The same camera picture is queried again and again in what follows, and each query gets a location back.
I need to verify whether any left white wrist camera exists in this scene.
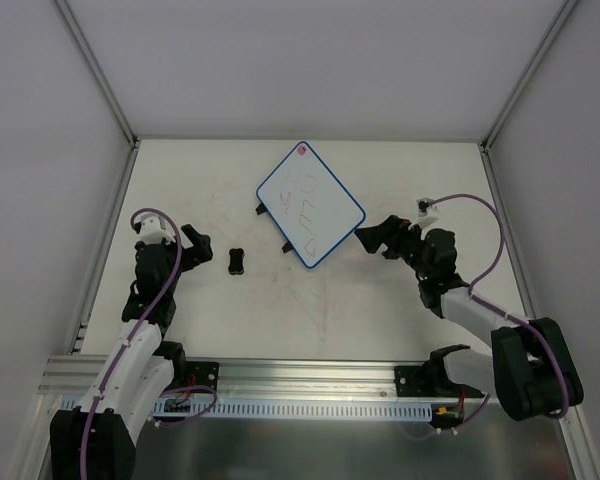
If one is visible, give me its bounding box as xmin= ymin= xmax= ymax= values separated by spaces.
xmin=138 ymin=213 xmax=174 ymax=245

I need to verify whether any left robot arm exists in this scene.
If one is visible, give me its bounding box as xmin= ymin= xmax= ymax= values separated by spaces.
xmin=50 ymin=215 xmax=213 ymax=479

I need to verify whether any blue framed whiteboard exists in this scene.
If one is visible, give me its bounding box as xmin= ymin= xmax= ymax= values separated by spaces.
xmin=255 ymin=141 xmax=366 ymax=269

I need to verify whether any left aluminium frame post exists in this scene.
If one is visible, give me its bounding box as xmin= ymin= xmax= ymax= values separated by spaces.
xmin=52 ymin=0 xmax=137 ymax=147

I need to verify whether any aluminium mounting rail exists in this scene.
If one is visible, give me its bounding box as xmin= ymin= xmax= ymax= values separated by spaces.
xmin=38 ymin=353 xmax=501 ymax=401

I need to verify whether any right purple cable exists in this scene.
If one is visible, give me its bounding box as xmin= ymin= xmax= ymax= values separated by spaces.
xmin=432 ymin=193 xmax=571 ymax=419

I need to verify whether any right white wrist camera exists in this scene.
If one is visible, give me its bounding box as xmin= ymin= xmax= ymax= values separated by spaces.
xmin=413 ymin=198 xmax=439 ymax=230

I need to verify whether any white slotted cable duct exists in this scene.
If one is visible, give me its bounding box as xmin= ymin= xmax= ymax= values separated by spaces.
xmin=58 ymin=395 xmax=434 ymax=423

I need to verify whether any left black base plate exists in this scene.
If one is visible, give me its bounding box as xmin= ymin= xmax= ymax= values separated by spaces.
xmin=180 ymin=360 xmax=220 ymax=390

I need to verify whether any black whiteboard eraser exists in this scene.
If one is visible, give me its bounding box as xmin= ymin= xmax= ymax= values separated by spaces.
xmin=228 ymin=248 xmax=245 ymax=275

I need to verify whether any purple cable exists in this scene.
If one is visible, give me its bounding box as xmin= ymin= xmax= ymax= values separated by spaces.
xmin=432 ymin=193 xmax=571 ymax=419
xmin=79 ymin=207 xmax=183 ymax=480

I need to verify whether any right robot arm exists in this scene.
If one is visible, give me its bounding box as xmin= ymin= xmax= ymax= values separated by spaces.
xmin=355 ymin=215 xmax=584 ymax=421

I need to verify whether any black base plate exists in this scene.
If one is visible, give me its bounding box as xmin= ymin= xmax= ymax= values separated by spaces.
xmin=394 ymin=364 xmax=485 ymax=399
xmin=180 ymin=360 xmax=220 ymax=390

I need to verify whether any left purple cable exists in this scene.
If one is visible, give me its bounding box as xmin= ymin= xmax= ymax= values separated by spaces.
xmin=79 ymin=207 xmax=183 ymax=480

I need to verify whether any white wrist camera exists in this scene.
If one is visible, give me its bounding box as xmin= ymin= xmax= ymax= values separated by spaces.
xmin=413 ymin=198 xmax=439 ymax=230
xmin=138 ymin=213 xmax=174 ymax=245

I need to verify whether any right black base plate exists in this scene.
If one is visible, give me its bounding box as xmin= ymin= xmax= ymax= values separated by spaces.
xmin=394 ymin=364 xmax=485 ymax=399

